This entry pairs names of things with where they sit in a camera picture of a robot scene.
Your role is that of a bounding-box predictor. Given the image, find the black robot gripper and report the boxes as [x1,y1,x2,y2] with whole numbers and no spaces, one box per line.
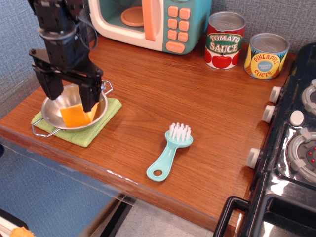
[29,23,103,112]

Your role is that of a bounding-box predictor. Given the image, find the orange cheese wedge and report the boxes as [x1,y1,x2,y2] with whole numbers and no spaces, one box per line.
[60,103,99,128]

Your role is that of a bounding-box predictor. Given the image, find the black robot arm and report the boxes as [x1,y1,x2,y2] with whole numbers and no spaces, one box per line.
[29,0,103,112]

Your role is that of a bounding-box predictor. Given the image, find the stainless steel pan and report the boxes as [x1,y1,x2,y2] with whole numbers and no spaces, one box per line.
[32,81,113,137]

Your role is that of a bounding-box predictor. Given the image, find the green folded cloth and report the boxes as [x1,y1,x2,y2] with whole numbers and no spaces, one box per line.
[31,98,122,148]

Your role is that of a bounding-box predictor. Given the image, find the orange microwave plate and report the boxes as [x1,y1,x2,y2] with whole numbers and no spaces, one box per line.
[121,6,144,27]

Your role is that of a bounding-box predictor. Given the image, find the teal dish brush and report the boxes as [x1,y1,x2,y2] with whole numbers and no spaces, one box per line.
[146,122,194,182]

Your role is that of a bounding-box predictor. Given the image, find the teal toy microwave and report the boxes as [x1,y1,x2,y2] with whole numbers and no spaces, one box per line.
[88,0,212,55]

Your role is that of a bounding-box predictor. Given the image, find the tomato sauce can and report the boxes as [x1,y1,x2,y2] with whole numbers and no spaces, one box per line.
[204,11,246,70]

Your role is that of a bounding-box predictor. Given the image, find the pineapple slices can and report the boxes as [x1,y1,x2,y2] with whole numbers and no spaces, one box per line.
[244,33,290,80]

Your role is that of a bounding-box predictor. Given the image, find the black toy stove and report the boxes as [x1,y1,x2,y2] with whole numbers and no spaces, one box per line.
[214,43,316,237]

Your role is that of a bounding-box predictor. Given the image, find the black cable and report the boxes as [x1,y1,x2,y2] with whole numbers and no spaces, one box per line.
[75,16,99,52]

